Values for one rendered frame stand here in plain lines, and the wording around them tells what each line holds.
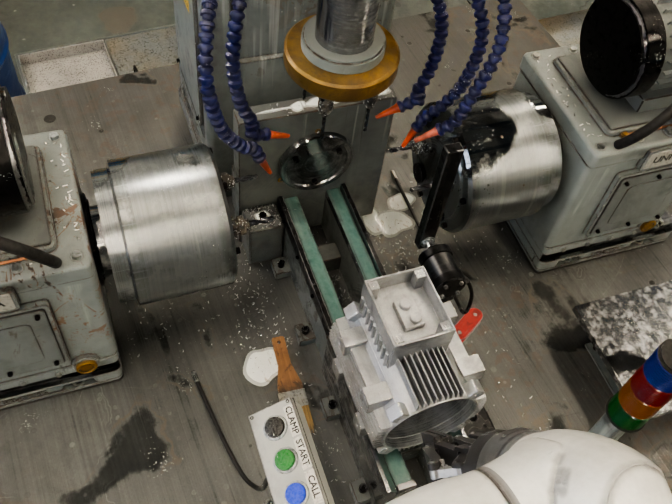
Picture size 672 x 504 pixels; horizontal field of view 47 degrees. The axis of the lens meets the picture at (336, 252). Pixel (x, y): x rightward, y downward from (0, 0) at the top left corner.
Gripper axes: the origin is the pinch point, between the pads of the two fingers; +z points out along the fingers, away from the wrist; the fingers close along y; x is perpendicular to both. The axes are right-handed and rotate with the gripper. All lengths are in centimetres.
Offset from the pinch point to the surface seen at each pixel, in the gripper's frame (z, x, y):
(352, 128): 41, -51, -12
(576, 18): 199, -121, -181
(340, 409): 40.8, -1.7, 1.9
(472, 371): 15.2, -5.8, -13.5
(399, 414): 12.1, -3.0, 0.4
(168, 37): 154, -117, 5
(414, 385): 13.0, -6.3, -3.1
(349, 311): 21.9, -18.7, 1.6
